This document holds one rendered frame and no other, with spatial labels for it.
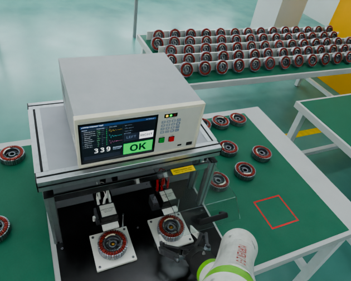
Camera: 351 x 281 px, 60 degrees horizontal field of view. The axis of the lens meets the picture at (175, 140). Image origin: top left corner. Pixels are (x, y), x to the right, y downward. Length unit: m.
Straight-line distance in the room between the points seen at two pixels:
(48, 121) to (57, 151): 0.17
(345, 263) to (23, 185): 2.15
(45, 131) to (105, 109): 0.33
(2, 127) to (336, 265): 2.90
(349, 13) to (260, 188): 3.34
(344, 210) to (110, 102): 1.29
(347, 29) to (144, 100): 3.83
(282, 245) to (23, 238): 1.07
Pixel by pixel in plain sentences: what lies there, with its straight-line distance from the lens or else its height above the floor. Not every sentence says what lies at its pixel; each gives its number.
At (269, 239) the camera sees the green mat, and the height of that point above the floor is 0.75.
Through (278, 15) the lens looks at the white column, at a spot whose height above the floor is 0.63.
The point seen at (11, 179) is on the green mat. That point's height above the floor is 0.75.
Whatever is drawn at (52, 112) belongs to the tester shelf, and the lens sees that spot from 1.32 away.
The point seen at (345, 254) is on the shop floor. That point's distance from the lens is 2.67.
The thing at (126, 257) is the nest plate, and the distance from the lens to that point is 1.26.
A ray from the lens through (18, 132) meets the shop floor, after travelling 3.03.
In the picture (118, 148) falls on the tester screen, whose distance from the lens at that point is 1.05.
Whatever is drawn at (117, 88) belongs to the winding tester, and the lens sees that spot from 1.08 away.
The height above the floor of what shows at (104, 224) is 0.88.
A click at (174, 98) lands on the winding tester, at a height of 1.32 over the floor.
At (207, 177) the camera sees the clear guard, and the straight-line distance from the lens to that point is 1.16.
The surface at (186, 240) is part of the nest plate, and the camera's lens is 1.32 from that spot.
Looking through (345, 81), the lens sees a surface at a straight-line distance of 4.61.
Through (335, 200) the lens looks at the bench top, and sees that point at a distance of 1.81.
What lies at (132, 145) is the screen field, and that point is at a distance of 1.05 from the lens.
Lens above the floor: 1.89
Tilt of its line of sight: 41 degrees down
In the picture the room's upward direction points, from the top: 11 degrees clockwise
